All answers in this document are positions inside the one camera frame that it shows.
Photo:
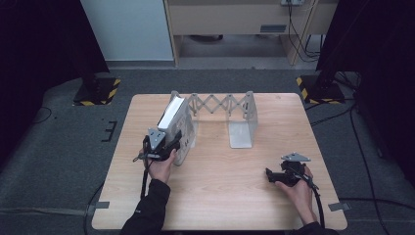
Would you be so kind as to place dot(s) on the black curtain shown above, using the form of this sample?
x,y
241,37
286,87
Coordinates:
x,y
385,65
39,49

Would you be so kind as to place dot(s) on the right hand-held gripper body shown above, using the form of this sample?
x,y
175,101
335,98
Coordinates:
x,y
293,174

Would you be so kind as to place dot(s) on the grey floor tape strip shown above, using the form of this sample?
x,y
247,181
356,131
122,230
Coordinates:
x,y
42,211

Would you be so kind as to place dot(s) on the black striped stand base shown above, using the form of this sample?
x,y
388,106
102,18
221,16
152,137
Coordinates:
x,y
321,89
98,91

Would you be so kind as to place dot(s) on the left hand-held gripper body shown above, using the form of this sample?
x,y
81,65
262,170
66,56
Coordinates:
x,y
156,143

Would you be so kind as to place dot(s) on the grey tape piece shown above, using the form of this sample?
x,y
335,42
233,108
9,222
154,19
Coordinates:
x,y
102,205
341,206

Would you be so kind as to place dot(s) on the white hardcover book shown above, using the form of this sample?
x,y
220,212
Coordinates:
x,y
177,120

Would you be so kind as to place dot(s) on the white power strip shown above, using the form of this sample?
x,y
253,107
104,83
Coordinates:
x,y
291,2

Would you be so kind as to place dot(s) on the person's left hand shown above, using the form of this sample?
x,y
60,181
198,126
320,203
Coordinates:
x,y
160,169

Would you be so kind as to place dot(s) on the expandable metal bookend rack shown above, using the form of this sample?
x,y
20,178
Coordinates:
x,y
241,130

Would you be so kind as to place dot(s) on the white cabinet panel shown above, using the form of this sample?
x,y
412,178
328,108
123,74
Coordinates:
x,y
130,29

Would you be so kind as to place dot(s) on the beige wooden desk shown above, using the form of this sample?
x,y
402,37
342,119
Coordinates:
x,y
228,16

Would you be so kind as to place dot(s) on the person's right hand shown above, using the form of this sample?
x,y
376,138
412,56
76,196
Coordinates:
x,y
303,196

